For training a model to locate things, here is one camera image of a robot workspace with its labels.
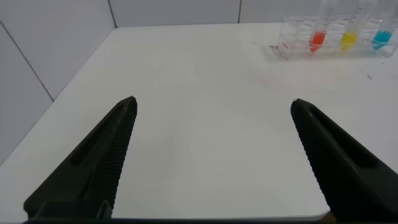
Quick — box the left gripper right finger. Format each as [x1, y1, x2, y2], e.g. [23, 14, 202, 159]
[290, 98, 398, 223]

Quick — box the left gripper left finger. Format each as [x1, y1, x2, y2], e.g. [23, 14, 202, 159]
[23, 95, 138, 220]

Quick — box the yellow pigment test tube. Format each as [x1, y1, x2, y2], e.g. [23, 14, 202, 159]
[338, 0, 379, 53]

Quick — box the blue pigment test tube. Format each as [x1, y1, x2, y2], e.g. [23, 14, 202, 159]
[371, 0, 398, 51]

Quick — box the red pigment test tube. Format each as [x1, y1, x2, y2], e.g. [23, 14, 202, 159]
[308, 0, 340, 54]

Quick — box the clear plastic test tube rack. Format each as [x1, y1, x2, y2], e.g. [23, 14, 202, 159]
[275, 14, 398, 60]

